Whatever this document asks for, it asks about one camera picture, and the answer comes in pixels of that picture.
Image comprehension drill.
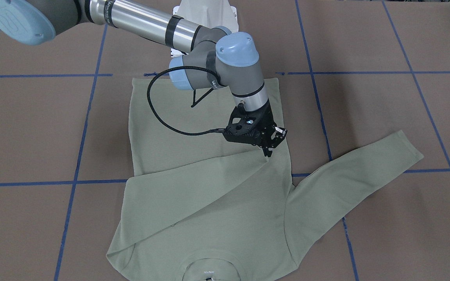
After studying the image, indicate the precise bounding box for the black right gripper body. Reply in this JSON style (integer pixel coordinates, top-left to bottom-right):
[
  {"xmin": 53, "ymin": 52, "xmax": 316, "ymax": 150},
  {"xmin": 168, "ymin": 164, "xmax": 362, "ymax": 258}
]
[{"xmin": 223, "ymin": 101, "xmax": 277, "ymax": 148}]

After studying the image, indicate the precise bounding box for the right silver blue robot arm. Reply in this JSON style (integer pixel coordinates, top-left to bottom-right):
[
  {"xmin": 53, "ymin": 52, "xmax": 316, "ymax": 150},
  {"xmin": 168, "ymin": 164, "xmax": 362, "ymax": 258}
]
[{"xmin": 0, "ymin": 0, "xmax": 287, "ymax": 158}]

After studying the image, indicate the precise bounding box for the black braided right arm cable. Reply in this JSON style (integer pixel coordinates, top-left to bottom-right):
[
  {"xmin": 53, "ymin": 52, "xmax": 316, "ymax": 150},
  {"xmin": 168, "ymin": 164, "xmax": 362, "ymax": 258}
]
[{"xmin": 147, "ymin": 66, "xmax": 229, "ymax": 137}]

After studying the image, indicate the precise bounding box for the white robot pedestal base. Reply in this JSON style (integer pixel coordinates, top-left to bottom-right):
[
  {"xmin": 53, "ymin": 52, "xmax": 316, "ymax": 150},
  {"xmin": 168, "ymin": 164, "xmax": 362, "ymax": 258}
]
[{"xmin": 169, "ymin": 0, "xmax": 239, "ymax": 59}]

